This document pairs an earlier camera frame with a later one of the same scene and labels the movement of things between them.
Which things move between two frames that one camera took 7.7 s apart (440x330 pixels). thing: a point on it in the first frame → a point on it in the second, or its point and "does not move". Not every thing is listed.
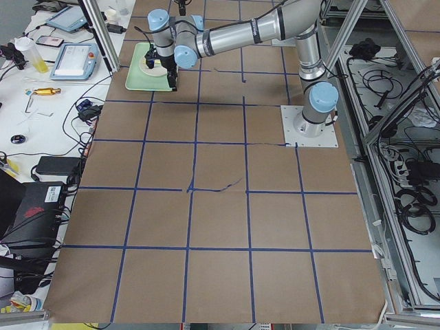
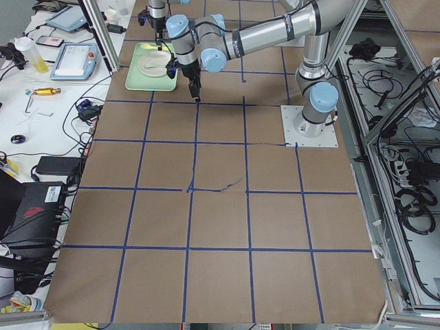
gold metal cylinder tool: [47, 91] does not move
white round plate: [159, 69] does not move
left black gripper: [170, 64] → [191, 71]
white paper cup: [111, 16] does not move
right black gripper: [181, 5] → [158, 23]
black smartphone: [49, 40] does not move
